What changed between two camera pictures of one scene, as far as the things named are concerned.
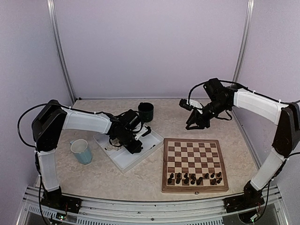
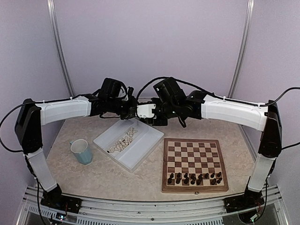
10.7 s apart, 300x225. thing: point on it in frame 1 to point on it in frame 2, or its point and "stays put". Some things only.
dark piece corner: [219, 181] stays put
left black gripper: [134, 148] to [131, 113]
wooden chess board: [193, 165] stays put
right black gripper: [198, 118] to [157, 123]
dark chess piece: [198, 182] stays put
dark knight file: [213, 182] stays put
